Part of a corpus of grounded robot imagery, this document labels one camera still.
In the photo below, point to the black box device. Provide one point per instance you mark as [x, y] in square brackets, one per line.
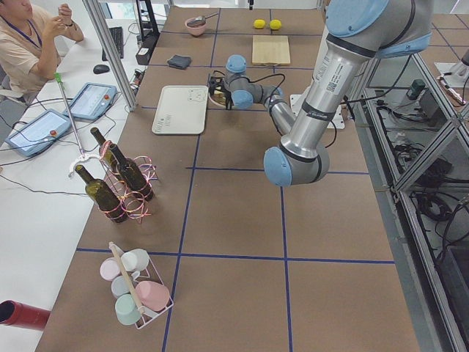
[144, 54]

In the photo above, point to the red cylinder tube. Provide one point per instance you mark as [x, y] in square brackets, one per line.
[23, 316]

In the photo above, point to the blue teach pendant tablet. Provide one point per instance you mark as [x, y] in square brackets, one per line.
[39, 134]
[92, 101]

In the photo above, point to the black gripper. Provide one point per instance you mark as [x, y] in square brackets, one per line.
[222, 89]

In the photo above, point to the white bear tray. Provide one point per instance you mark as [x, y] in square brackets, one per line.
[181, 110]

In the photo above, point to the grey cup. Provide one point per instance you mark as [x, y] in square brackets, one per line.
[119, 287]

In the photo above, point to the aluminium frame post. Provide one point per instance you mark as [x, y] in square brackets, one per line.
[98, 20]

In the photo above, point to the grabber stick with claw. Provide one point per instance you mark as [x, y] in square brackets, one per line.
[83, 155]

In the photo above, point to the pink bowl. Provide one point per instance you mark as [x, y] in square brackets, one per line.
[196, 31]

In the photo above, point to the bread slice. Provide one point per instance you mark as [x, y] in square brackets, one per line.
[219, 95]

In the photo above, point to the seated person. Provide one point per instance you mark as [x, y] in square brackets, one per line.
[29, 55]

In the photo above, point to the light pink cup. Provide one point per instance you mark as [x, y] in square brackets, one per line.
[109, 269]

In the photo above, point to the wooden cutting board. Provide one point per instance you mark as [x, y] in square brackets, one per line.
[270, 50]

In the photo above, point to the white wire cup rack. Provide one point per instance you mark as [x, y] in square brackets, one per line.
[132, 278]

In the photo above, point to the dark green wine bottle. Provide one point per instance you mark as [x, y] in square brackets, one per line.
[131, 174]
[106, 155]
[102, 195]

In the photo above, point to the black keyboard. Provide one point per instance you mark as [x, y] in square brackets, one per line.
[118, 39]

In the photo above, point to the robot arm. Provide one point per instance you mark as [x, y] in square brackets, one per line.
[357, 32]

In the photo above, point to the mint green cup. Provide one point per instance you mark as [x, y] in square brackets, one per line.
[126, 310]

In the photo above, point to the white round plate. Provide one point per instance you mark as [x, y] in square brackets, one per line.
[216, 102]

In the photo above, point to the black computer mouse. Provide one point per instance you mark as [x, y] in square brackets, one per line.
[100, 69]

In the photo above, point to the copper wire bottle rack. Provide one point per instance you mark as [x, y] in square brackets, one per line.
[132, 202]

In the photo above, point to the yellow lemon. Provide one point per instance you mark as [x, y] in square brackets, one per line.
[275, 24]
[259, 24]

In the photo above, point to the grey folded cloth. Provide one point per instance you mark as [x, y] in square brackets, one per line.
[179, 62]

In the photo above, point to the metal scoop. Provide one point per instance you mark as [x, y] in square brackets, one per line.
[205, 17]

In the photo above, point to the white cup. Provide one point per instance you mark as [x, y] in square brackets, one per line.
[135, 260]

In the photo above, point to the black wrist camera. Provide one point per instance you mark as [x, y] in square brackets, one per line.
[215, 83]

